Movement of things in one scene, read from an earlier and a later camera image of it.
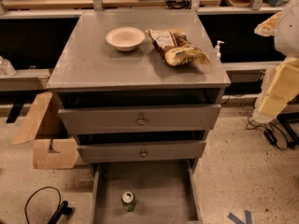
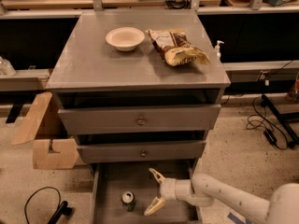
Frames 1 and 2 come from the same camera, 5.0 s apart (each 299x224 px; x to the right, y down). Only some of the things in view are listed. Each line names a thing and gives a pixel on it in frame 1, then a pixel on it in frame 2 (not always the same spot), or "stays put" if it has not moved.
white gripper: (289, 32) to (168, 189)
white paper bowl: (125, 38) stays put
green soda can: (128, 201) stays put
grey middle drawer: (141, 151) stays put
